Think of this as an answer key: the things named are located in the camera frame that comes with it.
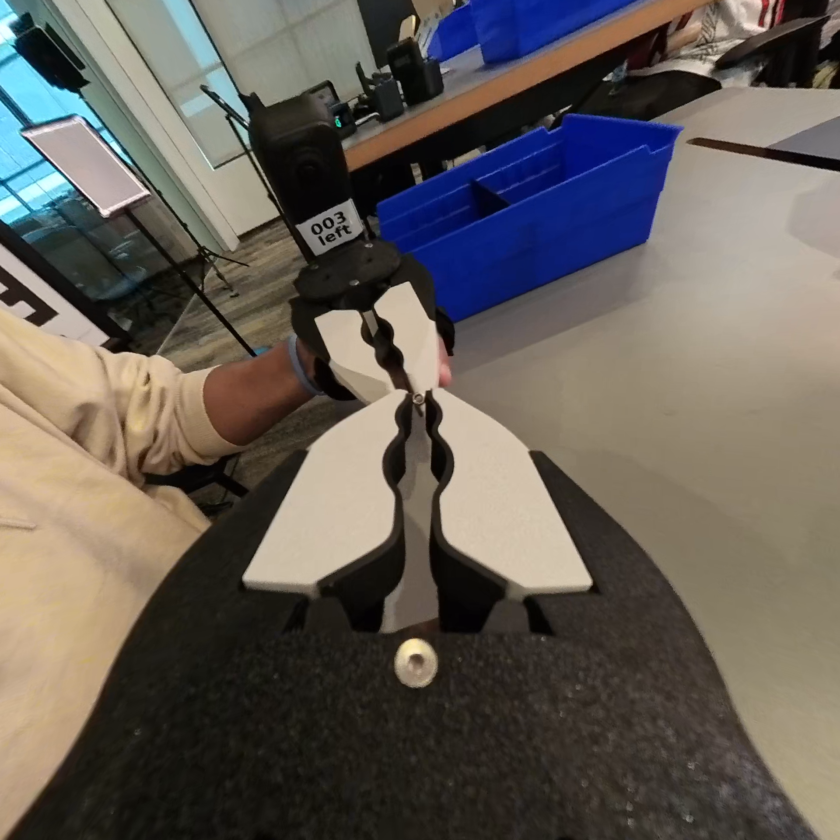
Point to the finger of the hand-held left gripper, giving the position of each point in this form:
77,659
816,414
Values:
344,348
417,328

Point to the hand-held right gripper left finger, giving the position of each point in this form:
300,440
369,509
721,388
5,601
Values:
328,512

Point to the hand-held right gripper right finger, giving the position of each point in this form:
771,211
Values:
512,518

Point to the blue plastic divided bin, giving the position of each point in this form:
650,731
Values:
525,262

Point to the person's left forearm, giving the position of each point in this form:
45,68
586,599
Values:
249,400

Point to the blue wristband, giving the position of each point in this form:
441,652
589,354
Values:
298,367

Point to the black case green display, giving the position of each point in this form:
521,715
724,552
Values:
348,111

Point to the black microphone stand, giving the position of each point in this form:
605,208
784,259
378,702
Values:
226,107

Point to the small black device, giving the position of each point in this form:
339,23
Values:
387,98

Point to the black office chair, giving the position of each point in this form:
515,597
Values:
774,43
197,485

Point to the black charger box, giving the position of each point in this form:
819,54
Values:
417,75

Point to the small blue plastic bin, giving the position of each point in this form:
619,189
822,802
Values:
453,33

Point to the white light panel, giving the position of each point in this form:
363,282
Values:
85,164

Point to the wooden office desk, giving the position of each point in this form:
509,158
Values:
499,98

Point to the black studio light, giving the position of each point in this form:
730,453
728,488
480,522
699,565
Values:
52,52

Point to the person's cream sweater torso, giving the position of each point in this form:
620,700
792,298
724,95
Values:
65,590

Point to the black patterned marker sign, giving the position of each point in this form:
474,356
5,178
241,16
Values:
65,315

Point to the large blue plastic bin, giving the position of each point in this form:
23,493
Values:
538,26

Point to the dark table inset panel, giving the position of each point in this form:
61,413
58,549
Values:
814,141

